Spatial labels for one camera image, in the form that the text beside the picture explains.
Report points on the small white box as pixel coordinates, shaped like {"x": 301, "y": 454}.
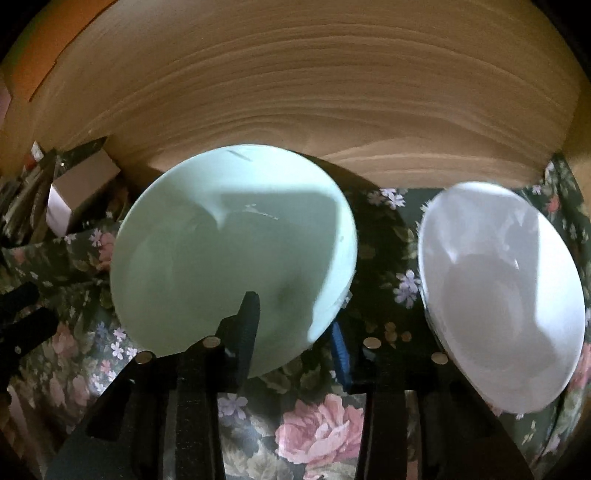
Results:
{"x": 81, "y": 194}

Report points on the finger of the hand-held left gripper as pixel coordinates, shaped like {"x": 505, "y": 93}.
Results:
{"x": 21, "y": 297}
{"x": 27, "y": 330}

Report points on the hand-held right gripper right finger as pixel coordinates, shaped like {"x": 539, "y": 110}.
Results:
{"x": 339, "y": 355}

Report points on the floral tablecloth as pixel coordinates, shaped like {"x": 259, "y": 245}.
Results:
{"x": 314, "y": 429}

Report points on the black spotted white bowl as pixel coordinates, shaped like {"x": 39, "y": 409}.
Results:
{"x": 498, "y": 295}

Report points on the pile of photos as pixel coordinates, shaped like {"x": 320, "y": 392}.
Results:
{"x": 25, "y": 194}

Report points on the mint green bowl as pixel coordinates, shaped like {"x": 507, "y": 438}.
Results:
{"x": 231, "y": 254}

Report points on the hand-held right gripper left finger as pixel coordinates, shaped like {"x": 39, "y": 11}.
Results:
{"x": 249, "y": 332}

